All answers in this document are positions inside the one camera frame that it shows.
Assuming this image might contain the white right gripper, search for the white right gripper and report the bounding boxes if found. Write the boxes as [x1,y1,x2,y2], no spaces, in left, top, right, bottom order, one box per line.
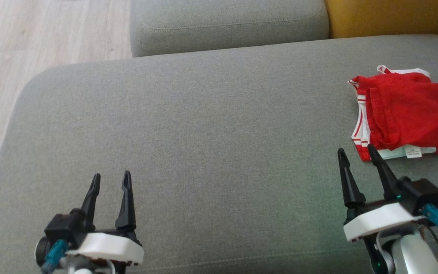
[337,144,425,274]

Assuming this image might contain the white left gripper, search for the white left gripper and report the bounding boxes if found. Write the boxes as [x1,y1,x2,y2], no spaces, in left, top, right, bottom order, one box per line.
[61,170,144,274]

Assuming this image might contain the red basketball jersey white trim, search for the red basketball jersey white trim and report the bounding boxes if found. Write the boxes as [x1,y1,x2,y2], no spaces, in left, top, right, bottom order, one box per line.
[348,64,438,161]

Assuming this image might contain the red mesh shorts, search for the red mesh shorts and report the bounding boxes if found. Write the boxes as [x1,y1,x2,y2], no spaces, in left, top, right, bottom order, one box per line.
[367,74,438,155]

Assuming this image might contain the grey fabric sofa ottoman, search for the grey fabric sofa ottoman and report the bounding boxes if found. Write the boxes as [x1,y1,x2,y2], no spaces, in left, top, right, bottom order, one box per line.
[0,34,438,274]

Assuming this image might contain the large yellow back cushion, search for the large yellow back cushion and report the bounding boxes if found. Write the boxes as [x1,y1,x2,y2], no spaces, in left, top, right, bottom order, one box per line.
[324,0,438,39]

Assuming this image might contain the grey sofa seat cushion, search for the grey sofa seat cushion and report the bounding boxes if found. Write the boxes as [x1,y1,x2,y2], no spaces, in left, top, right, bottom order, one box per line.
[129,0,330,58]

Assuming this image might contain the left camera cable teal plug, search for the left camera cable teal plug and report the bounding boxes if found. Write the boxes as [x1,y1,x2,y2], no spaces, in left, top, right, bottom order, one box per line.
[41,239,70,274]

